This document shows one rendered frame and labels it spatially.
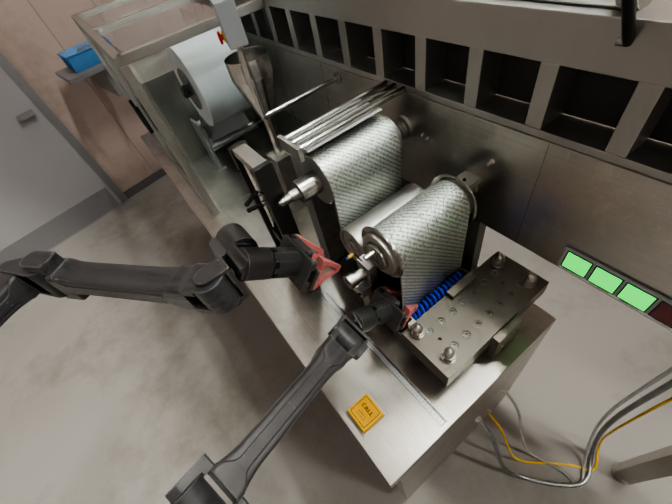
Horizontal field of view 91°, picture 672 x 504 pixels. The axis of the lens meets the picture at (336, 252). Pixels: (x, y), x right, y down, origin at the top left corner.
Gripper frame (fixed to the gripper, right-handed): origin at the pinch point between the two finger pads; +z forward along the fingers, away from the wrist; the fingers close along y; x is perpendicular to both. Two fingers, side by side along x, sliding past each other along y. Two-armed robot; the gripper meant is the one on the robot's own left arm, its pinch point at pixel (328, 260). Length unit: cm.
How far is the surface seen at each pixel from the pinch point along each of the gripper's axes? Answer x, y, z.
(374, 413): -38.1, 17.0, 21.0
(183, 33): 29, -96, -5
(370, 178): 13.9, -17.8, 22.8
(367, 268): -4.5, -2.1, 17.0
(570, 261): 16, 28, 46
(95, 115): -61, -334, 4
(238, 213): -33, -90, 28
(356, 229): 1.2, -12.0, 18.9
